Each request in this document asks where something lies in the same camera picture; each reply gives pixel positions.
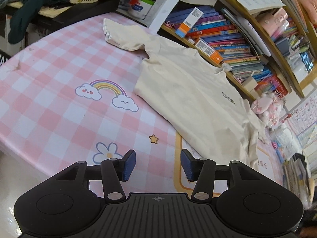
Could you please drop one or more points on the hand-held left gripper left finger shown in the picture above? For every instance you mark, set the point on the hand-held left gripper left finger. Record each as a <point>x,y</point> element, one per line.
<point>130,164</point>

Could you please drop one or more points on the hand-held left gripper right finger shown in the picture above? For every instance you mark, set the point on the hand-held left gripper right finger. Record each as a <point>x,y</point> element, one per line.
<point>187,164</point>

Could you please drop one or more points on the cream t-shirt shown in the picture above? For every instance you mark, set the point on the cream t-shirt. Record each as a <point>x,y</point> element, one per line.
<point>198,91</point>

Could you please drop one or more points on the pink plush rabbit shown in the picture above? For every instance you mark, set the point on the pink plush rabbit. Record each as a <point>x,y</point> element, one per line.
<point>267,106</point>

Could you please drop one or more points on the beige pen holder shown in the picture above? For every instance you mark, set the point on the beige pen holder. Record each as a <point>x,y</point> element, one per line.
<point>251,83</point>

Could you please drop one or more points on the small white charger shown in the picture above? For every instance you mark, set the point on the small white charger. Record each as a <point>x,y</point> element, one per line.
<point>226,67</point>

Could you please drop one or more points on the long white and orange box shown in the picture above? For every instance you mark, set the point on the long white and orange box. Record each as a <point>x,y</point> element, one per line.
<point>208,49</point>

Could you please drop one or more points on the pink checked cartoon desk mat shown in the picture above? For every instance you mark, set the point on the pink checked cartoon desk mat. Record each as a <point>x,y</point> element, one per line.
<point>49,79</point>

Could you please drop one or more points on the row of colourful books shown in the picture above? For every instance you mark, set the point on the row of colourful books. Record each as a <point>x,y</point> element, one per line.
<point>223,37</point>

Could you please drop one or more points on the tall white and orange box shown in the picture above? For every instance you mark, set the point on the tall white and orange box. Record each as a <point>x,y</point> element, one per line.
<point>189,22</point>

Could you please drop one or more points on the white tablet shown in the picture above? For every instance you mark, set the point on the white tablet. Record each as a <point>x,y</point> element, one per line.
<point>252,34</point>

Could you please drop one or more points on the white and wooden bookshelf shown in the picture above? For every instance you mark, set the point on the white and wooden bookshelf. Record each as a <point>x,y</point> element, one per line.
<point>161,7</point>

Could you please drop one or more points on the black box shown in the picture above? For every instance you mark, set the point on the black box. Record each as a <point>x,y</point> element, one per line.
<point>86,11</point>

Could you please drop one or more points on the open white book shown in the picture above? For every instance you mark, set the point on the open white book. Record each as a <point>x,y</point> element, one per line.
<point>260,0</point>

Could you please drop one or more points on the dark green garment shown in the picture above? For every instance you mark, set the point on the dark green garment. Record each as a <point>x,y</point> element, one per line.
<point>22,17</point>

